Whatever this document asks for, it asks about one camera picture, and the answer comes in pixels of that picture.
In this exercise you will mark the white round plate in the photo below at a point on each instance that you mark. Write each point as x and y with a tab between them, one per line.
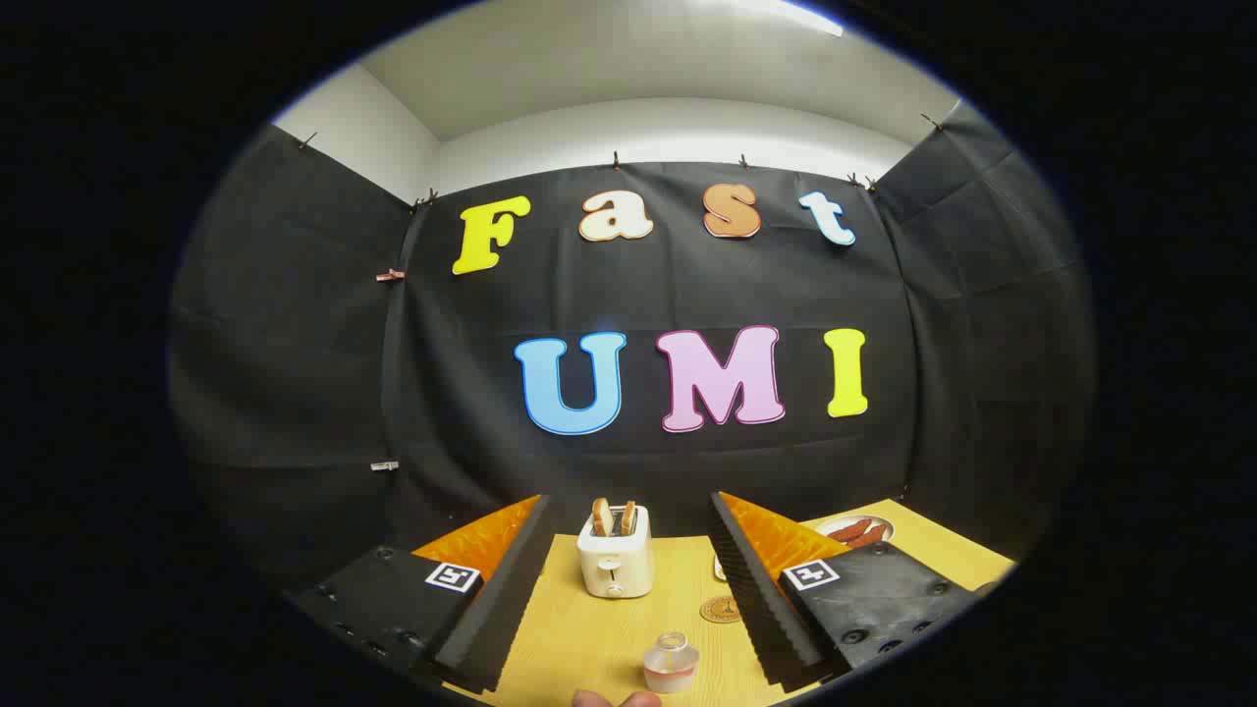
827	526

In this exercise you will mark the clear juice bottle pink label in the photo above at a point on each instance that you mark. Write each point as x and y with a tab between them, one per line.
671	666

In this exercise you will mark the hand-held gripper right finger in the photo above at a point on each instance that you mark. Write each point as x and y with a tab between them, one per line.
761	609

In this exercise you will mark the round cork coaster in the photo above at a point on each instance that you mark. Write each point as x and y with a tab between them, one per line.
720	610

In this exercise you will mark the cream toaster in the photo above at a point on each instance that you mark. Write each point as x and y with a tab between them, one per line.
614	565

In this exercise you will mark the wooden table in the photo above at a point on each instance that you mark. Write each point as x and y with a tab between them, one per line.
579	638

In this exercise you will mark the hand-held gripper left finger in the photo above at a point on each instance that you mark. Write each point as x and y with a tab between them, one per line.
506	609

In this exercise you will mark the pink clothes peg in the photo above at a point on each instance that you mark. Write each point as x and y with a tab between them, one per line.
390	276

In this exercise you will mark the toasted bread slice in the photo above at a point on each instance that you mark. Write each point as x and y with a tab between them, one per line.
600	517
628	517

